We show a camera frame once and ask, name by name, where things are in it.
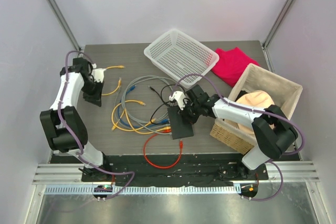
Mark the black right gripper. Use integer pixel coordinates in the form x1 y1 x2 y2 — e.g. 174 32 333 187
177 99 202 125

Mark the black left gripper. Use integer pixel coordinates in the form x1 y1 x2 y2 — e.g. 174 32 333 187
81 79 104 107

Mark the blue ethernet cable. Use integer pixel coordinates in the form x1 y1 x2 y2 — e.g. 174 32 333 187
116 84 170 130

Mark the yellow ethernet cable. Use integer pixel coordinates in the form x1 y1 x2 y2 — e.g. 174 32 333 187
101 65 125 97
111 99 158 132
125 108 173 135

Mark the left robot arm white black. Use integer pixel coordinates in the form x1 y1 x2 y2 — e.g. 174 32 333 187
39 58 112 182

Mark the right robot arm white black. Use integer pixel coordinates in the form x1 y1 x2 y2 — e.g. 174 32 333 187
169 85 298 179

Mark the white perforated plastic basket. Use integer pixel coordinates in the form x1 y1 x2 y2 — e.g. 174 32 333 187
144 29 219 89

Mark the magenta cloth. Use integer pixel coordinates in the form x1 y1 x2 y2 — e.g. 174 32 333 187
212 47 259 88

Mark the beige hat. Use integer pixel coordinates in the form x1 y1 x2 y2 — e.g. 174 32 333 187
231 90 275 137

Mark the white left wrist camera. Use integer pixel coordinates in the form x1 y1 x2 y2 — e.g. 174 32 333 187
91 63 106 83

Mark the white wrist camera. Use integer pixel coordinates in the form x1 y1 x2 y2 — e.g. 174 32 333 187
91 63 106 83
169 91 186 111

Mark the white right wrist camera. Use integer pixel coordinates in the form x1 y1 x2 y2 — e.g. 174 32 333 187
169 91 186 111

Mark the black network switch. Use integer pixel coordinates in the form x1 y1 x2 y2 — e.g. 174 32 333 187
167 106 194 140

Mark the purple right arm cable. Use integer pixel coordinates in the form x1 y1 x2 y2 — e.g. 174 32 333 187
170 73 307 201

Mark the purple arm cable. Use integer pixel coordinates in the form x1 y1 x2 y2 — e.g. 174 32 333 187
170 73 307 201
57 50 135 200

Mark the grey ethernet cable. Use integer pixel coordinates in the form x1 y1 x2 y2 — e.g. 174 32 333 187
114 75 182 134

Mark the red ethernet cable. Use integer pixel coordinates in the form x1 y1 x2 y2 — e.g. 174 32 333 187
143 129 184 169

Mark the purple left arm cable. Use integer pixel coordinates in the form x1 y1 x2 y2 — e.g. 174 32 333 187
57 50 135 200

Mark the aluminium frame rail left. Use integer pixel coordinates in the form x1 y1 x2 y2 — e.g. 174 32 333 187
30 0 85 164

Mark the aluminium frame rail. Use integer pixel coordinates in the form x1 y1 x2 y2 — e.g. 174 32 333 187
30 0 85 164
262 0 313 156

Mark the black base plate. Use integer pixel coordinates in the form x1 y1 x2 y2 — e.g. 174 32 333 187
50 153 300 186

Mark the white slotted cable duct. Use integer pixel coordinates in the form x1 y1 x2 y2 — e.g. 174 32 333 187
45 184 241 195

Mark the aluminium front rail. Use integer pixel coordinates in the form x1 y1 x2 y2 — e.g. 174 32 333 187
33 161 320 187

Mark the aluminium frame rail right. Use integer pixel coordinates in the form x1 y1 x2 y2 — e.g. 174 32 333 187
262 0 313 156

